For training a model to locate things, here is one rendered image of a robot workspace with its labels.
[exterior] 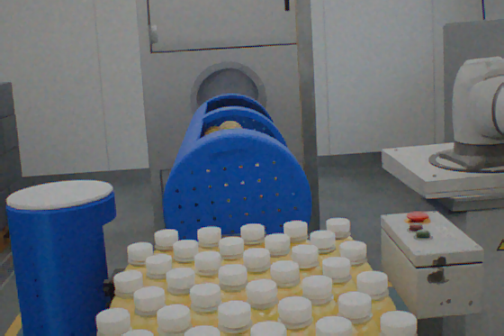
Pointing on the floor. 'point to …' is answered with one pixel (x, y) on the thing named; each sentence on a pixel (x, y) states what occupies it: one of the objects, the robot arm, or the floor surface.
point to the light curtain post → (307, 88)
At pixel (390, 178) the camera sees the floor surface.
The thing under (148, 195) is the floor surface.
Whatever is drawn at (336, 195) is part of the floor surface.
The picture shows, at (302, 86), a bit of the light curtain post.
